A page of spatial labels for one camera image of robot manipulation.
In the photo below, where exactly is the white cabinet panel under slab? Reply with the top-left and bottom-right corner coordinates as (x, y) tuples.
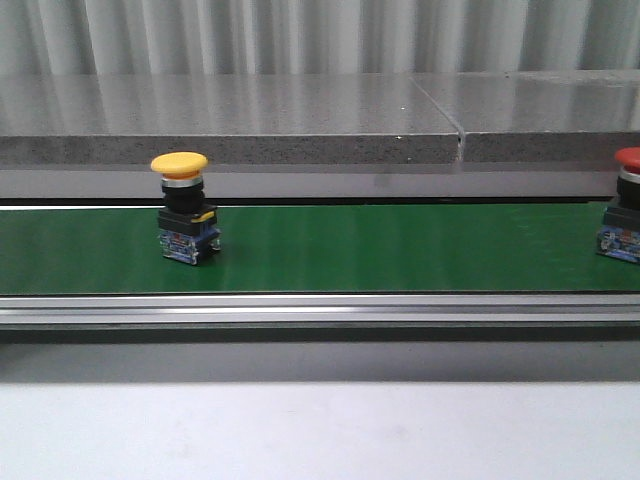
(1, 165), (618, 202)

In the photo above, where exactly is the green conveyor belt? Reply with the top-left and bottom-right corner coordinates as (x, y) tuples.
(1, 203), (639, 295)

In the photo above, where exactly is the grey speckled stone slab right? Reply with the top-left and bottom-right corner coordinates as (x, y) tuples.
(412, 70), (639, 170)

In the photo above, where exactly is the grey speckled stone slab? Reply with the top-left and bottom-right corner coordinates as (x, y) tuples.
(1, 74), (458, 168)
(412, 70), (639, 170)

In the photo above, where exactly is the grey speckled stone slab left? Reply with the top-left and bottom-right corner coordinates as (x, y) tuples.
(1, 74), (458, 168)

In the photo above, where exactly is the white pleated curtain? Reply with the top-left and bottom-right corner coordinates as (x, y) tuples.
(1, 1), (639, 75)

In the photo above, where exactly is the aluminium conveyor frame rail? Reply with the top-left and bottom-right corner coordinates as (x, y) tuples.
(1, 293), (639, 343)

